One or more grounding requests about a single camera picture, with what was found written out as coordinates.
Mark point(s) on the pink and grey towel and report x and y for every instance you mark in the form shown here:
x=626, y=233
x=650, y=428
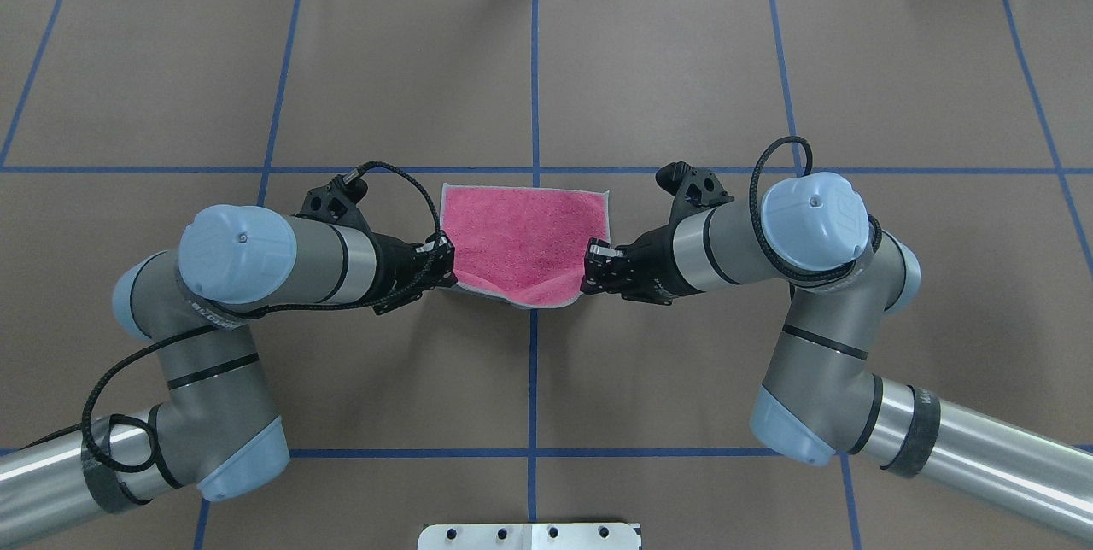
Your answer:
x=522, y=245

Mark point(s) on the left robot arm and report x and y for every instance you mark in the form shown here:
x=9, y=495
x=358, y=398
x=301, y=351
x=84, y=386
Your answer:
x=194, y=406

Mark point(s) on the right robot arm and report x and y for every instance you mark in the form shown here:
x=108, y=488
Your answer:
x=818, y=398

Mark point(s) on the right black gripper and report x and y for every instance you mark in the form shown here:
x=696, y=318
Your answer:
x=652, y=260

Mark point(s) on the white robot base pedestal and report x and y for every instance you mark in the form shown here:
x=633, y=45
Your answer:
x=573, y=535

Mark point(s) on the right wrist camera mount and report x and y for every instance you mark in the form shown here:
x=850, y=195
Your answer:
x=694, y=190

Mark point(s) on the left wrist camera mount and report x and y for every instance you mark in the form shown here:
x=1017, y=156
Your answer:
x=336, y=203

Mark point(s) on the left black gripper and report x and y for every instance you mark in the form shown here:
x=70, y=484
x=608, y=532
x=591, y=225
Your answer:
x=394, y=263

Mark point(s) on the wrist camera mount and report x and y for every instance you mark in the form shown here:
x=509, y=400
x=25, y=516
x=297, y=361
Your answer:
x=336, y=203
x=694, y=190

